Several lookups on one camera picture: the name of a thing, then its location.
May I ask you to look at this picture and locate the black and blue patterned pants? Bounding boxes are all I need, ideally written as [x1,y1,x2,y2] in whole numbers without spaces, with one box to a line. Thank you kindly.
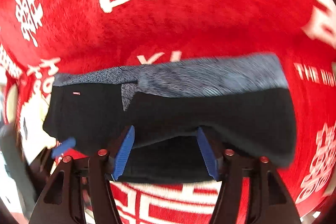
[43,53,296,184]

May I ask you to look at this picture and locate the red bedspread with white characters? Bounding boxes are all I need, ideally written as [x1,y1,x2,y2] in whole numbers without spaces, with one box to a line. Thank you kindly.
[1,0,335,223]

